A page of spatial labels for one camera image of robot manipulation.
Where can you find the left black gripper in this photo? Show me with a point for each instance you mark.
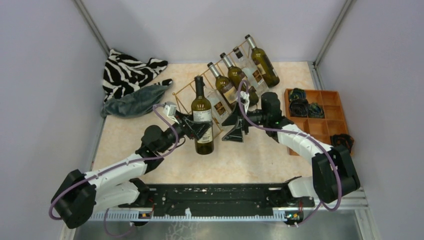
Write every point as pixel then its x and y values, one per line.
pixel 191 128

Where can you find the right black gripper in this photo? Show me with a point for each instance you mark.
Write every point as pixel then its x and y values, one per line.
pixel 235 134

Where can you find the dark bottle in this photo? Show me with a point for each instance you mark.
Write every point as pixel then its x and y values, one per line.
pixel 202 112
pixel 236 75

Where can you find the brown wine bottle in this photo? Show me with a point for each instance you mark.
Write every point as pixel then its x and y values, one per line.
pixel 224 86

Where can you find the clear square liquor bottle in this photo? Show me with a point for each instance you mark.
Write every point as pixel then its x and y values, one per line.
pixel 251 71

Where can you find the olive green wine bottle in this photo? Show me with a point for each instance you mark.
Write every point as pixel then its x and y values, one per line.
pixel 263 63

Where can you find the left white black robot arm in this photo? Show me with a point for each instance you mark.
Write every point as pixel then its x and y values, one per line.
pixel 81 195

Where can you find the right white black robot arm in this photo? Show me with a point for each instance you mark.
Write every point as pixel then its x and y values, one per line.
pixel 333 171

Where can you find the grey plush cloth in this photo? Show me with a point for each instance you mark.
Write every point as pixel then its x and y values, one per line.
pixel 138 103

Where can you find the dark rolled tie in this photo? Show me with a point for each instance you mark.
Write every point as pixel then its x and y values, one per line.
pixel 299 107
pixel 316 111

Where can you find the yellow patterned rolled tie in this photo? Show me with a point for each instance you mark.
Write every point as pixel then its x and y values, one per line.
pixel 296 93

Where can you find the zebra striped cloth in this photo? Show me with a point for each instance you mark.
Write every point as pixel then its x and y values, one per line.
pixel 124 74

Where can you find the wooden compartment tray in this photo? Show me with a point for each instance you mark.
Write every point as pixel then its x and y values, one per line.
pixel 321 128

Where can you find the black rolled belt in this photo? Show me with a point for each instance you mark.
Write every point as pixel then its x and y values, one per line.
pixel 342 139

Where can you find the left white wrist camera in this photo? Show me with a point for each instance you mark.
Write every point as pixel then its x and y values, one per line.
pixel 169 110

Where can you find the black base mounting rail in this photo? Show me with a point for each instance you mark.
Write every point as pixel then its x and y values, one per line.
pixel 218 201

